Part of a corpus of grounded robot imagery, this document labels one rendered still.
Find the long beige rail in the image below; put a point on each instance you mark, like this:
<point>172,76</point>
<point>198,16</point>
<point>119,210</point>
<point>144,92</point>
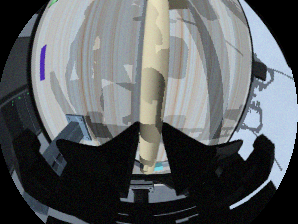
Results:
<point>154,79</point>

